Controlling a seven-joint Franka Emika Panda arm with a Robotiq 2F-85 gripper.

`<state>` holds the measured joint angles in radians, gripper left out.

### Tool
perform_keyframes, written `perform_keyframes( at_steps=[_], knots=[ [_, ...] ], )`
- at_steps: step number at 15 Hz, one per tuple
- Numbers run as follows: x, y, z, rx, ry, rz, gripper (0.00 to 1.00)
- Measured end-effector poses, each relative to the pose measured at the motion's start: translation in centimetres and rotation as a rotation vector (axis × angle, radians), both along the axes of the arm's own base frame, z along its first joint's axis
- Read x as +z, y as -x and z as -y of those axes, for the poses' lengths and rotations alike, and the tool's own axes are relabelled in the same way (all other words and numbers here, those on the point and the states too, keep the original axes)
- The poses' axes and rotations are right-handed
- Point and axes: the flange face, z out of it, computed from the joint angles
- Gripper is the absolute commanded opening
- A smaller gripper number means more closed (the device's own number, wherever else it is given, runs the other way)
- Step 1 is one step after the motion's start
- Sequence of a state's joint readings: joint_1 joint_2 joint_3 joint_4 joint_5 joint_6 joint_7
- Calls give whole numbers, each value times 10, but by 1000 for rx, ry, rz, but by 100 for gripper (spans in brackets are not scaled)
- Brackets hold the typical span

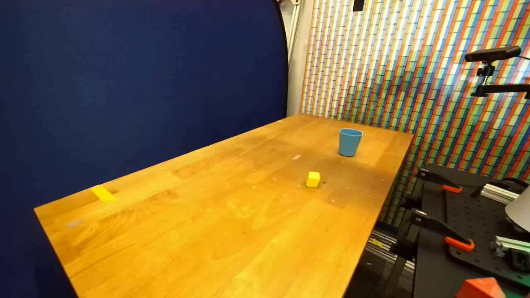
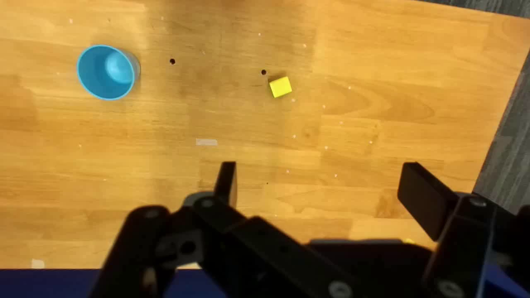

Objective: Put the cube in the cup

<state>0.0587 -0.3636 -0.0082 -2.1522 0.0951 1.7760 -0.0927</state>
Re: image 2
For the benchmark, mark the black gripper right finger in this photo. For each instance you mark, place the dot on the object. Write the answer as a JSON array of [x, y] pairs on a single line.
[[442, 209]]

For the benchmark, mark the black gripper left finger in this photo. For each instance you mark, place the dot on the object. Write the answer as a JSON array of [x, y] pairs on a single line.
[[233, 232]]

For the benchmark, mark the yellow cube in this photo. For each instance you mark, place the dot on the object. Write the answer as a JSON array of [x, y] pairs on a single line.
[[281, 86]]

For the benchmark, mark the blue cup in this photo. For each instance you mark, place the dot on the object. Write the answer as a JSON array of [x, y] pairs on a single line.
[[107, 71]]

